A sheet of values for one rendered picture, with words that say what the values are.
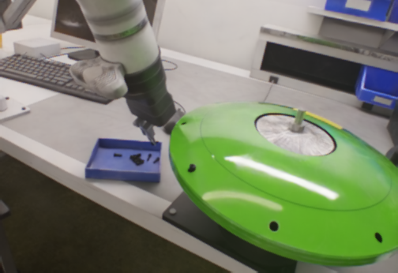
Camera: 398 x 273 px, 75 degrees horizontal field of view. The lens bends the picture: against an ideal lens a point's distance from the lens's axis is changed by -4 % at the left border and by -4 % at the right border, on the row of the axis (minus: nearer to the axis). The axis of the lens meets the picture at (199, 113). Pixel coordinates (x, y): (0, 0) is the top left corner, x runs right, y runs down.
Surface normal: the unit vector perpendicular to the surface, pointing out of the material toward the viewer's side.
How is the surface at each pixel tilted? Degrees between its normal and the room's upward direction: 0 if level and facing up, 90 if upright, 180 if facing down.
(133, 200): 0
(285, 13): 90
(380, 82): 90
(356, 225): 24
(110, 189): 0
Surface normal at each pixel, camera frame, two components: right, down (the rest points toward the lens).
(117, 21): 0.33, 0.68
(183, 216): 0.15, -0.88
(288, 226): 0.00, -0.65
